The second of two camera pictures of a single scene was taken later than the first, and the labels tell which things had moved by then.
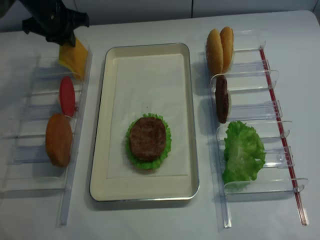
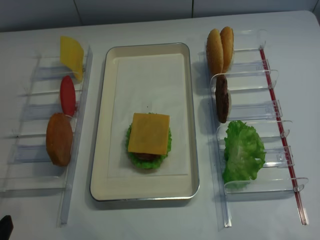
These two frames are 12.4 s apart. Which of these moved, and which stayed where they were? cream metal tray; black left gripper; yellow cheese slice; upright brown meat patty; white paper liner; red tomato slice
Moved: black left gripper; yellow cheese slice
Stayed: upright brown meat patty; red tomato slice; cream metal tray; white paper liner
